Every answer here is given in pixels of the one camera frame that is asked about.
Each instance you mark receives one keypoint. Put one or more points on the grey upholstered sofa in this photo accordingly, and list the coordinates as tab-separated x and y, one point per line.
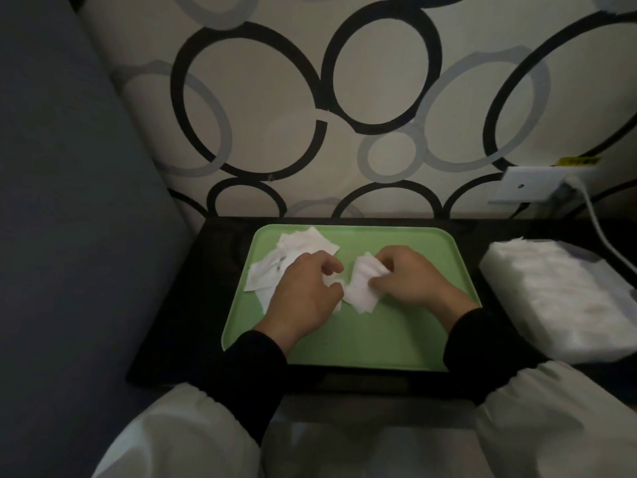
74	243

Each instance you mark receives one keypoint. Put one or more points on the person's right forearm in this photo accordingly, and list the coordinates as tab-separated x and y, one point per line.
527	408

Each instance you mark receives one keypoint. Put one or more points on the white wall socket plate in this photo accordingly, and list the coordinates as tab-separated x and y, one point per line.
522	185

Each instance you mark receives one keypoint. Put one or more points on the clear plastic box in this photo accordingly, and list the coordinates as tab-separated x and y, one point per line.
572	355

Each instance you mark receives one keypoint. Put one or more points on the person's left hand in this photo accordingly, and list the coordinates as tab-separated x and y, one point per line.
298	298

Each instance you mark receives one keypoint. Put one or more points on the person's right hand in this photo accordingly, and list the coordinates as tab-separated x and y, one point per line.
413	278

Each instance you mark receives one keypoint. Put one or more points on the green plastic tray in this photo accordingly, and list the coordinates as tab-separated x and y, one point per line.
373	333

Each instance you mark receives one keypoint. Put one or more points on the pile of white cotton pads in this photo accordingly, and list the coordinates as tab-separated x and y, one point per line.
278	263

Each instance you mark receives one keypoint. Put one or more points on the person's left forearm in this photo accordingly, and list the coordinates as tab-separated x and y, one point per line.
204	413

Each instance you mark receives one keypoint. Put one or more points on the yellow warning sticker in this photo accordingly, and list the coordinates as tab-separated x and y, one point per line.
578	161

